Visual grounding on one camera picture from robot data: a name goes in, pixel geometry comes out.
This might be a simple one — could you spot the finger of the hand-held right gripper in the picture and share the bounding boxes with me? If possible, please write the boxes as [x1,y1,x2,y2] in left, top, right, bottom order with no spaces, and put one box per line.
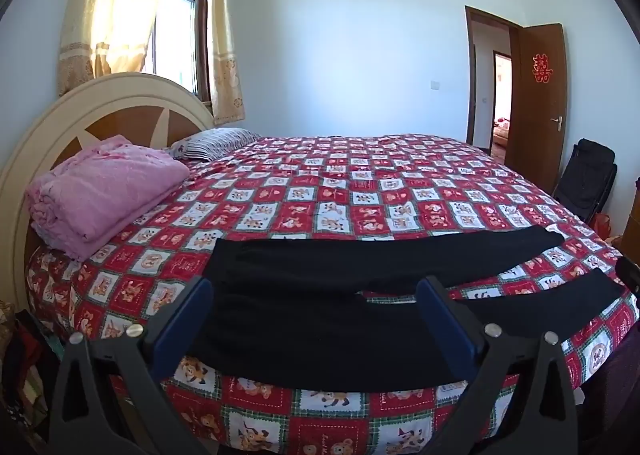
[615,256,640,297]

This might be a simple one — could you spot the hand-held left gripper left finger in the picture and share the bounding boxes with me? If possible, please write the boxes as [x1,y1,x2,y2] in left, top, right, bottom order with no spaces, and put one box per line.
[47,276,216,455]

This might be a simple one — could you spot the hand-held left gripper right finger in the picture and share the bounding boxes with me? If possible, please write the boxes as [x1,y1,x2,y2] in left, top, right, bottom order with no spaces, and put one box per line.
[415,276,581,455]

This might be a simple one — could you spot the black pants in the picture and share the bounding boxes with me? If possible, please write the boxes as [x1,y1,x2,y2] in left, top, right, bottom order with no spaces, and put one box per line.
[187,226,626,393]

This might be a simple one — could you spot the red bag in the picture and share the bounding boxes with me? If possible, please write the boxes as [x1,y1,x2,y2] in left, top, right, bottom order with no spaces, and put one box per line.
[590,212,613,239]

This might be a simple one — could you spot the black folding chair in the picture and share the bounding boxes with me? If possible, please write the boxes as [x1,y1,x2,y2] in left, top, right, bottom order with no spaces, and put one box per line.
[554,138,617,227]

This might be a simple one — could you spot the folded pink blanket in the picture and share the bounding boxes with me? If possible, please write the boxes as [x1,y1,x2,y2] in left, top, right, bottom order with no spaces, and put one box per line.
[25,135,191,261]

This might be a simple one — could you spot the pile of clothes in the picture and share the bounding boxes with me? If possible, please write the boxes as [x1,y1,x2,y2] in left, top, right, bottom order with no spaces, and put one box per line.
[0,299,68,438]

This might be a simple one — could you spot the brown wooden door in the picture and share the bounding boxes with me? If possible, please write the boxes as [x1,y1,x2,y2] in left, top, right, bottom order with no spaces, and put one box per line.
[507,24,569,196]

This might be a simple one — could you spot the red printed bed sheet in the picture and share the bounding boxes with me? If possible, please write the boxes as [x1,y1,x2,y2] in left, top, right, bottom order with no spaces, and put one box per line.
[25,132,640,455]

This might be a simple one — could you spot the striped pillow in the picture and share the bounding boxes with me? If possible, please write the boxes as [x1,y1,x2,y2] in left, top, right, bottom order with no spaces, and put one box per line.
[167,128,262,162]

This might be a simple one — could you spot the red paper door decoration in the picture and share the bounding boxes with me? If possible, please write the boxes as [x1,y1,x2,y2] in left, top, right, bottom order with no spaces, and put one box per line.
[531,54,553,85]

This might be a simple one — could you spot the cream and wood headboard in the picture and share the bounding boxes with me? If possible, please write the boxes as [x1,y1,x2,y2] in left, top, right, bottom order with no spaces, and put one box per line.
[0,72,216,311]

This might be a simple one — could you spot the window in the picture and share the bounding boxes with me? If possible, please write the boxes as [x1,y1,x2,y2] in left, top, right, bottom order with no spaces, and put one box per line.
[140,0,211,103]

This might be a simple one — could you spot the wide yellow curtain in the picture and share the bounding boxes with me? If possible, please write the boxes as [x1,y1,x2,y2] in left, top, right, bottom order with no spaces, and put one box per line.
[56,0,179,97]

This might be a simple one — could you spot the brown door frame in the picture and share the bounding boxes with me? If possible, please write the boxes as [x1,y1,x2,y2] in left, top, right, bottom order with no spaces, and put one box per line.
[464,5,525,157]

